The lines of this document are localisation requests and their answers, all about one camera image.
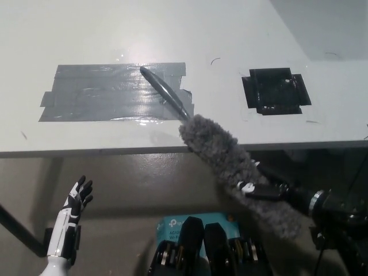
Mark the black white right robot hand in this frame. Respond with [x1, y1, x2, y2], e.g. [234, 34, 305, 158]
[237, 162, 313, 215]

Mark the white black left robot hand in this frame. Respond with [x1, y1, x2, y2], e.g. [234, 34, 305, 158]
[47, 174, 95, 261]

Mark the grey fluffy duster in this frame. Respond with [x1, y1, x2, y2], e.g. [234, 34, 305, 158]
[139, 66, 307, 241]

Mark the black robot torso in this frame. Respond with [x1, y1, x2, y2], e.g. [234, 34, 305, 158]
[147, 217, 274, 276]

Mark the black tape patch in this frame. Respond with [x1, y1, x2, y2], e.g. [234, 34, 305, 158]
[241, 67, 313, 116]

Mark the teal router box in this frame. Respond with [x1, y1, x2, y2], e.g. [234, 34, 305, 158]
[156, 212, 242, 254]

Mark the grey duct tape patch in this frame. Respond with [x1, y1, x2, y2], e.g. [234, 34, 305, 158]
[37, 62, 195, 123]

